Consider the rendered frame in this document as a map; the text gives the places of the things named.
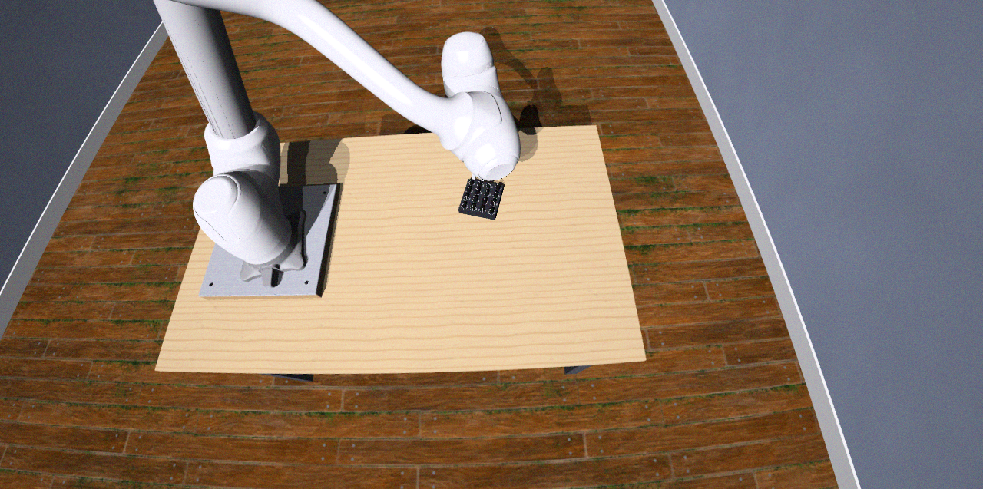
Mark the black knob box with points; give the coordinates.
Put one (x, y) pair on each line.
(481, 199)

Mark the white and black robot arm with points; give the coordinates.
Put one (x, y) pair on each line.
(242, 212)

